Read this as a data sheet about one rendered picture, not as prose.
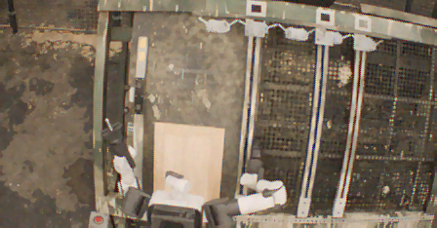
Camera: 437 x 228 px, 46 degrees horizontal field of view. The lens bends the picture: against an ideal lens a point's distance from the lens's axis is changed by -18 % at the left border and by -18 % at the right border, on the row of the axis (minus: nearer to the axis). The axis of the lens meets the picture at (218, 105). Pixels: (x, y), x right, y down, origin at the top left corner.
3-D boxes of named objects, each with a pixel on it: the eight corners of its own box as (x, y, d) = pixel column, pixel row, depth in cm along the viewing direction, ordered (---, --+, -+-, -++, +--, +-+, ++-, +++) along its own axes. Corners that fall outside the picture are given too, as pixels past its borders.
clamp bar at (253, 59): (230, 209, 339) (228, 225, 316) (247, -1, 313) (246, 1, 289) (248, 210, 339) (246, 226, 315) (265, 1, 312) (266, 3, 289)
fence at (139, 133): (135, 199, 342) (134, 201, 338) (139, 36, 321) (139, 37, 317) (142, 200, 342) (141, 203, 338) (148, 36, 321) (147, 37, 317)
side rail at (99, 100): (99, 189, 349) (95, 195, 339) (103, 9, 325) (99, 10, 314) (107, 191, 349) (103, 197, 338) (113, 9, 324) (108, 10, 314)
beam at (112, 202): (99, 206, 352) (96, 212, 341) (99, 189, 349) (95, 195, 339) (426, 222, 341) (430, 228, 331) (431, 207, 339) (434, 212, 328)
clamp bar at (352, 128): (329, 212, 336) (332, 228, 313) (352, 14, 310) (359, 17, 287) (343, 212, 336) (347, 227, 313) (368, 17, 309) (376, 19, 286)
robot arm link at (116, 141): (98, 129, 288) (105, 146, 296) (102, 139, 281) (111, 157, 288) (118, 118, 291) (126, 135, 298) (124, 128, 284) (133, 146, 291)
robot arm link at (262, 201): (283, 188, 279) (237, 199, 281) (288, 209, 283) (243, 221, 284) (281, 178, 290) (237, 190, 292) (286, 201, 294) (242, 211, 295)
